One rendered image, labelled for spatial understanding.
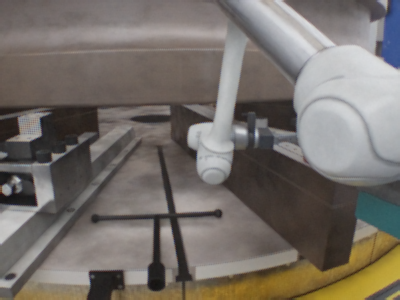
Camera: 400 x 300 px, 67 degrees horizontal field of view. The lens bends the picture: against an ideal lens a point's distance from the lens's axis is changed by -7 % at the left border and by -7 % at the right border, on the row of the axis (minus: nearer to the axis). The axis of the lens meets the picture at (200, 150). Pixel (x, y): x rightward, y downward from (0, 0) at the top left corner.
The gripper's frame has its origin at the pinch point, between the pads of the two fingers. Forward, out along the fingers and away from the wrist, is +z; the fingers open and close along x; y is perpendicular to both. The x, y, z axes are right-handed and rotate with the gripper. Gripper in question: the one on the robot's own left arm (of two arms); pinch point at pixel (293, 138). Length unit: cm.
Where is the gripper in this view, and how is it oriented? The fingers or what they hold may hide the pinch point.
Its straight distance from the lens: 122.2
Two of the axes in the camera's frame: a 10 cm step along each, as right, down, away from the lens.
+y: 0.0, 9.6, 2.8
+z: 10.0, 0.1, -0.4
